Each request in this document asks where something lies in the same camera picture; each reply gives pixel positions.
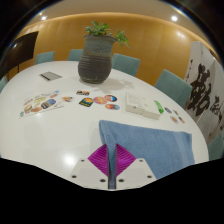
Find dark rectangular sticker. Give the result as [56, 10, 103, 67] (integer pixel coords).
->
[75, 90, 91, 97]

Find blue towel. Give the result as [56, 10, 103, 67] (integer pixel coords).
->
[98, 119, 196, 190]

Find round white sticker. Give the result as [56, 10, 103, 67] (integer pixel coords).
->
[169, 115, 180, 125]

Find grey ribbed pot with plant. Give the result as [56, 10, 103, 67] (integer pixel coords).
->
[77, 21, 130, 85]

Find white calligraphy folding screen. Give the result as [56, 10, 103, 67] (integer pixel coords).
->
[184, 40, 224, 145]

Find round pink sticker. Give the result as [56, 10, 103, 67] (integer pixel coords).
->
[93, 95, 108, 105]

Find black wall screen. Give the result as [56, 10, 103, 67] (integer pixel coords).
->
[5, 31, 40, 80]

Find oval orange blue sticker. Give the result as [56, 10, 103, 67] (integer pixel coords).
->
[104, 103, 121, 111]

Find sheet of colourful stickers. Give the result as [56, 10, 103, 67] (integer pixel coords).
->
[19, 90, 65, 118]

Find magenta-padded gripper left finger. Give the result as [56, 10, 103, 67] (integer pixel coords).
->
[69, 143, 110, 190]

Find round dark orange sticker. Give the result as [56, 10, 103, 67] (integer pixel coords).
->
[103, 94, 118, 103]

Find dark square yellow-print sticker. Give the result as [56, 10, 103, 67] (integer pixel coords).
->
[78, 97, 94, 108]

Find white flat box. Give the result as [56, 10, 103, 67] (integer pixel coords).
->
[124, 92, 162, 121]

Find teal upholstered chairs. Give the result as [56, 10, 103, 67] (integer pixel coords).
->
[0, 49, 224, 161]

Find recessed ceiling lights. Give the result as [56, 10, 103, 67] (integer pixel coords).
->
[39, 14, 179, 23]

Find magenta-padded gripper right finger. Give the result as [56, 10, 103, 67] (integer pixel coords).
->
[115, 143, 157, 190]

